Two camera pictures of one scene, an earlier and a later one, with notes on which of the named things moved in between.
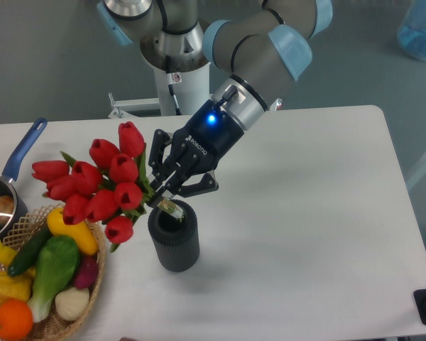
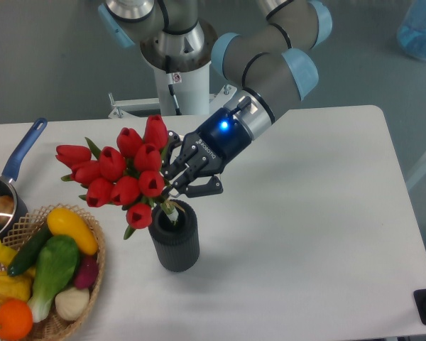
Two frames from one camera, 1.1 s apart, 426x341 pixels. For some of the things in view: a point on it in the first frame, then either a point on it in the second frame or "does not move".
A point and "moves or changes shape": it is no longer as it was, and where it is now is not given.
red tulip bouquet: (111, 189) moves or changes shape
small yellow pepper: (4, 253) does not move
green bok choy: (55, 262) does not move
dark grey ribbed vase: (177, 244) does not move
